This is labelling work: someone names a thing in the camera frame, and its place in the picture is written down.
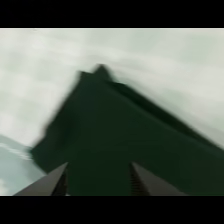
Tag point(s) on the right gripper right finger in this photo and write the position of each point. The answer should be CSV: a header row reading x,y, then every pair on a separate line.
x,y
150,185

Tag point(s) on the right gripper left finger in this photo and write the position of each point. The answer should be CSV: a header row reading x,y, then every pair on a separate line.
x,y
50,185

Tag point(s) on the dark green T-shirt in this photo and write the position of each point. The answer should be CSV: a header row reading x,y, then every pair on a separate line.
x,y
116,133

